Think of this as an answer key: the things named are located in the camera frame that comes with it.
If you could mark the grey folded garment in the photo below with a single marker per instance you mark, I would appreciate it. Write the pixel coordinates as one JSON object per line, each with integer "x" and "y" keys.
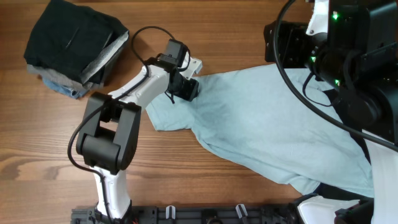
{"x": 94, "y": 75}

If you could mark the black garment under t-shirt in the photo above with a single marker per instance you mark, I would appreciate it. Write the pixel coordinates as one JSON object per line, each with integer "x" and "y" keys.
{"x": 341, "y": 163}

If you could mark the light blue t-shirt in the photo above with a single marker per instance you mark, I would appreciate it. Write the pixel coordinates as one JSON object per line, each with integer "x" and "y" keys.
{"x": 251, "y": 118}

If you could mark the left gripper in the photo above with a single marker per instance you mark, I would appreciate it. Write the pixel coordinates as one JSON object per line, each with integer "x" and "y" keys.
{"x": 191, "y": 91}

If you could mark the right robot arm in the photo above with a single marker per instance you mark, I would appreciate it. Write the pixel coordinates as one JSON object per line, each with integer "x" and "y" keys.
{"x": 352, "y": 46}

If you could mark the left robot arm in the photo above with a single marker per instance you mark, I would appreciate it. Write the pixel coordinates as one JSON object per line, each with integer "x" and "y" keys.
{"x": 107, "y": 137}

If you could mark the blue folded denim garment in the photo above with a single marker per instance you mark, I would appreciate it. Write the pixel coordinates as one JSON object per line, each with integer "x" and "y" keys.
{"x": 67, "y": 91}

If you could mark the black folded garment on stack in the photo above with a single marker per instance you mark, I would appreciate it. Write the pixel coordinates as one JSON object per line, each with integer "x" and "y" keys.
{"x": 67, "y": 38}

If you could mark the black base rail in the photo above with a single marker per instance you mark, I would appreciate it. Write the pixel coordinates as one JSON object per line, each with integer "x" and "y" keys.
{"x": 266, "y": 214}

